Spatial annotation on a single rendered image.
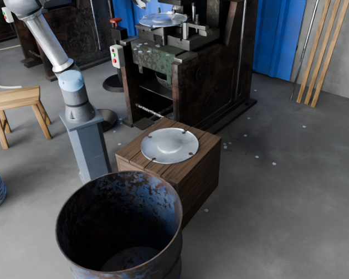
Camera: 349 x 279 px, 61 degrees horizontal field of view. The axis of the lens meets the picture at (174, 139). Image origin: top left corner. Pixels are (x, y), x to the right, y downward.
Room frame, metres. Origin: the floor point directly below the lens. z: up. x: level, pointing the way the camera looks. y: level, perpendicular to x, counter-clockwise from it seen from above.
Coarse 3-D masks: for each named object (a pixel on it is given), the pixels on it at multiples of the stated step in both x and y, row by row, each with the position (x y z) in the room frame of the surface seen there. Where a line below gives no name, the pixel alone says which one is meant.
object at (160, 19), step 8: (144, 16) 1.93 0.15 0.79; (152, 16) 1.94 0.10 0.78; (160, 16) 1.93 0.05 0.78; (168, 16) 1.92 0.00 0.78; (176, 16) 1.92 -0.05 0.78; (184, 16) 1.90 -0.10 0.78; (144, 24) 1.75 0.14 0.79; (152, 24) 1.76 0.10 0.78; (160, 24) 1.75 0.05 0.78; (168, 24) 1.74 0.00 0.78; (176, 24) 1.73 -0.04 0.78
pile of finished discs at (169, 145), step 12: (156, 132) 1.29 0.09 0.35; (168, 132) 1.28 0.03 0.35; (180, 132) 1.28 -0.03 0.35; (144, 144) 1.19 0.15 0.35; (156, 144) 1.18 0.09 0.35; (168, 144) 1.17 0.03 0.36; (180, 144) 1.17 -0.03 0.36; (192, 144) 1.17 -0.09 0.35; (156, 156) 1.09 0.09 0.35; (168, 156) 1.09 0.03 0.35; (180, 156) 1.08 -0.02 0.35
